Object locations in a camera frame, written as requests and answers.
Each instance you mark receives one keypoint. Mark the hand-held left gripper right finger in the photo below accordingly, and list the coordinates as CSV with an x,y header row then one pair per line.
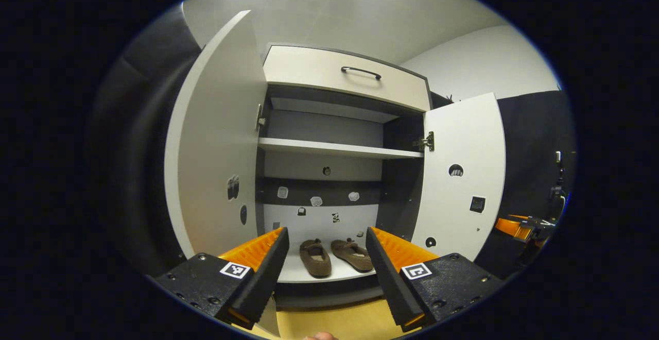
x,y
391,286

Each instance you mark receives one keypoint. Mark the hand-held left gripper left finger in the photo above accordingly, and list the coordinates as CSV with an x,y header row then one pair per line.
x,y
265,281

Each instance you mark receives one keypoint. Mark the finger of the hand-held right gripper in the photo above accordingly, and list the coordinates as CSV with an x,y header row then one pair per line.
x,y
509,226

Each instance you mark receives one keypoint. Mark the brown fuzzy shoe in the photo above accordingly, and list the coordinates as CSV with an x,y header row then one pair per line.
x,y
352,255
315,260

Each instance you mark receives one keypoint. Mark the white shoe cabinet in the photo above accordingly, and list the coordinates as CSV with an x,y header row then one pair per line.
x,y
396,190

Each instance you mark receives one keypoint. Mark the white headphone-sticker cabinet door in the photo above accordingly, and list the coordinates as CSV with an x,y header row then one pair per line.
x,y
463,134

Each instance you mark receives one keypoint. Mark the white camera-sticker cabinet door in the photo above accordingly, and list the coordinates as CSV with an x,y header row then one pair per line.
x,y
216,139

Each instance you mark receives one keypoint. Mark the metal door hinge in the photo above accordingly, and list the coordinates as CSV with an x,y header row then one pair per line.
x,y
260,117
425,142

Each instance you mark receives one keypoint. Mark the white cabinet shelf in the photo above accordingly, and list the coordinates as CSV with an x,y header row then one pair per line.
x,y
334,148

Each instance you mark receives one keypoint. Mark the white cabinet drawer front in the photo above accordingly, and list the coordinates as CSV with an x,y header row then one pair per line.
x,y
304,69

